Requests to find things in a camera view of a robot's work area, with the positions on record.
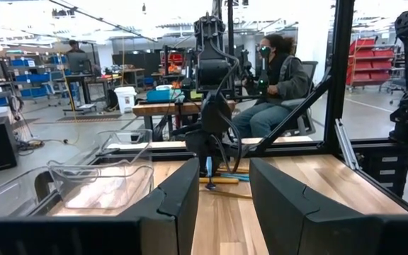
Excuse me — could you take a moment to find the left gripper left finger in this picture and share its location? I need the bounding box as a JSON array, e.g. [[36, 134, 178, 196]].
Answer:
[[0, 157, 200, 255]]

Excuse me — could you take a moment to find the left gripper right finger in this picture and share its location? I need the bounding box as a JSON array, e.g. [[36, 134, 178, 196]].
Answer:
[[249, 157, 408, 255]]

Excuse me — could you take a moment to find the teal handled black spoon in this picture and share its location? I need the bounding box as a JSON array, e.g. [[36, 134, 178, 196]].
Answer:
[[205, 157, 216, 191]]

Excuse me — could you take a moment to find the orange handled silver spoon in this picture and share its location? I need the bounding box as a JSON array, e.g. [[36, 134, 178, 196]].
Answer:
[[199, 176, 240, 184]]

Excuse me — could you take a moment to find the teal handled black cutlery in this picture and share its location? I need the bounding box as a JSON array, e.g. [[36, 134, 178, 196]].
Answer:
[[221, 172, 251, 182]]

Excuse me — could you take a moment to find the wooden bench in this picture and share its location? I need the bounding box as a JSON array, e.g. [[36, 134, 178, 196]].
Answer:
[[132, 100, 237, 118]]

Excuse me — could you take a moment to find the teal box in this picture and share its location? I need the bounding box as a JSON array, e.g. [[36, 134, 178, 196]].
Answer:
[[145, 88, 183, 103]]

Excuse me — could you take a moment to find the black drawer unit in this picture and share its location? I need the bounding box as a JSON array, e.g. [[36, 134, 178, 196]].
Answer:
[[361, 152, 408, 198]]

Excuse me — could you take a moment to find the white bucket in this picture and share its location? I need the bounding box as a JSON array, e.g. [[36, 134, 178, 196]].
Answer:
[[113, 86, 137, 114]]

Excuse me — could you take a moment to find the person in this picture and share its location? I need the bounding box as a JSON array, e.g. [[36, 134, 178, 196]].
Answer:
[[232, 33, 311, 139], [65, 39, 84, 54]]

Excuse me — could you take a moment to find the grey office chair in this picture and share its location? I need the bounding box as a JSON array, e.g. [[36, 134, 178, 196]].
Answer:
[[281, 59, 318, 137]]

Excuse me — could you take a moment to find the black computer monitor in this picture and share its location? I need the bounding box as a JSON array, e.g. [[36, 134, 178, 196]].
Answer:
[[65, 52, 94, 74]]

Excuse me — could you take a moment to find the shelf with blue bins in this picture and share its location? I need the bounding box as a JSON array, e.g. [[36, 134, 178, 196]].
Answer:
[[8, 55, 67, 100]]

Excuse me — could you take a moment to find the red storage rack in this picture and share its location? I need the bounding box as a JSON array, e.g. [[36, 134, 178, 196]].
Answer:
[[345, 37, 396, 88]]

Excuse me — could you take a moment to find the silver metal bracket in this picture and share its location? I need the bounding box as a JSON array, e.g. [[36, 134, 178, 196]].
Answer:
[[334, 118, 361, 171]]

